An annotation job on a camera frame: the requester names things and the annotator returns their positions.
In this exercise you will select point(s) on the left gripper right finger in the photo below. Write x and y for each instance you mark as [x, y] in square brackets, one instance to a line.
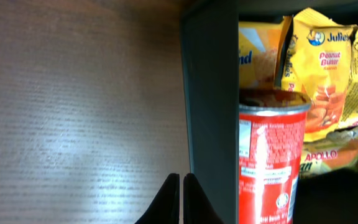
[197, 209]

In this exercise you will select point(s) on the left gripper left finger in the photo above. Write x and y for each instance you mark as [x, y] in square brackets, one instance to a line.
[165, 207]

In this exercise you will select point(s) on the red Pringles can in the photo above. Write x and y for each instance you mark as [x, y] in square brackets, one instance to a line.
[271, 134]

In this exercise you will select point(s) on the green yellow snack packet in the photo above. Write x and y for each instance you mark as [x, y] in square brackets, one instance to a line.
[339, 150]

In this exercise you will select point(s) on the dark green box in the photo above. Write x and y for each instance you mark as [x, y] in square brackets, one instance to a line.
[209, 52]

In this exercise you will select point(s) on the yellow orange biscuit packet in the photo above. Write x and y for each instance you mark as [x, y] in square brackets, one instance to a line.
[318, 64]

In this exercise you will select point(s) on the small yellow snack packet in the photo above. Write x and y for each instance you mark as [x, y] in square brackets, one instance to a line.
[260, 47]

